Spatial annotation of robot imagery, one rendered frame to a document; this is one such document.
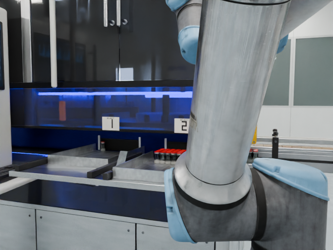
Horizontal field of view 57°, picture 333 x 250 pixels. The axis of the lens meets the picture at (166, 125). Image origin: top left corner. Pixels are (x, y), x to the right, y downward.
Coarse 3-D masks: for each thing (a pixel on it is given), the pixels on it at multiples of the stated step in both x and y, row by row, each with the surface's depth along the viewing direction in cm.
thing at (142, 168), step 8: (152, 152) 126; (136, 160) 111; (144, 160) 118; (152, 160) 123; (112, 168) 95; (120, 168) 94; (128, 168) 93; (136, 168) 108; (144, 168) 108; (152, 168) 109; (160, 168) 109; (168, 168) 109; (112, 176) 95; (120, 176) 94; (128, 176) 93; (136, 176) 93; (144, 176) 92; (152, 176) 91; (160, 176) 90
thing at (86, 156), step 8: (64, 152) 126; (72, 152) 131; (80, 152) 136; (88, 152) 141; (96, 152) 142; (104, 152) 142; (112, 152) 142; (128, 152) 124; (136, 152) 132; (144, 152) 141; (48, 160) 116; (56, 160) 115; (64, 160) 114; (72, 160) 113; (80, 160) 112; (88, 160) 111; (96, 160) 110; (104, 160) 109; (112, 160) 112
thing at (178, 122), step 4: (176, 120) 126; (180, 120) 126; (184, 120) 125; (188, 120) 125; (176, 124) 126; (180, 124) 126; (184, 124) 125; (188, 124) 125; (176, 128) 126; (180, 128) 126; (184, 128) 125; (188, 128) 125; (176, 132) 127; (180, 132) 126; (184, 132) 126
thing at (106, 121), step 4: (104, 120) 137; (108, 120) 136; (116, 120) 135; (104, 124) 137; (108, 124) 136; (116, 124) 135; (104, 128) 137; (108, 128) 137; (112, 128) 136; (116, 128) 135
